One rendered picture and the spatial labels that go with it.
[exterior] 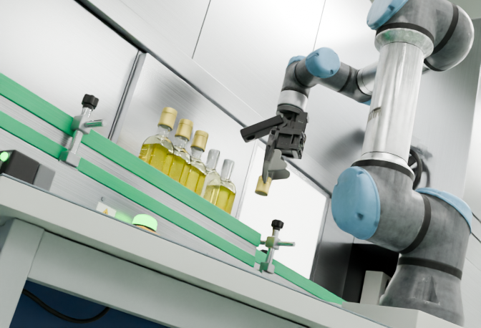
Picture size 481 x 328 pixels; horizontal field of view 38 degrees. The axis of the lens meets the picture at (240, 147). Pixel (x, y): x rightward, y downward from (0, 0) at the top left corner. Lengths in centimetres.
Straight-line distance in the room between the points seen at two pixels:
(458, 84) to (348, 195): 145
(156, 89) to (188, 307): 86
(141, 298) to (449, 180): 168
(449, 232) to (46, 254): 72
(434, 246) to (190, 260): 52
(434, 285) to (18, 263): 72
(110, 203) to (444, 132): 156
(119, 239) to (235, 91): 118
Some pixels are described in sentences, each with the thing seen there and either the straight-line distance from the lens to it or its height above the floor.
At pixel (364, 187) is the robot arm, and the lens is 123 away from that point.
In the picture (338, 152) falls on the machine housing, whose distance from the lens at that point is 247.
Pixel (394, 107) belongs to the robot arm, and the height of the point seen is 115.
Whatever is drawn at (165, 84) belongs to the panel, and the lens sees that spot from 177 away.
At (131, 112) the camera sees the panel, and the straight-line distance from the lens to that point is 169.
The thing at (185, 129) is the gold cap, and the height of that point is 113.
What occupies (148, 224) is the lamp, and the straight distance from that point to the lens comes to 126.
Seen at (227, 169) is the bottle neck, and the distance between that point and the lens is 172.
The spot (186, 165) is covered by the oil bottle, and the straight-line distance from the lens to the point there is 159.
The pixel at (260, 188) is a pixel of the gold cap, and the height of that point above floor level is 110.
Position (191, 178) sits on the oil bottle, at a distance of 160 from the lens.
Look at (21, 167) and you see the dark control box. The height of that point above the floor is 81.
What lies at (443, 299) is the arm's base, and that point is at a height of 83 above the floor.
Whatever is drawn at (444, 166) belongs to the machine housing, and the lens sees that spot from 251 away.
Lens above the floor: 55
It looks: 21 degrees up
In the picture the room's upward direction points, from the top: 15 degrees clockwise
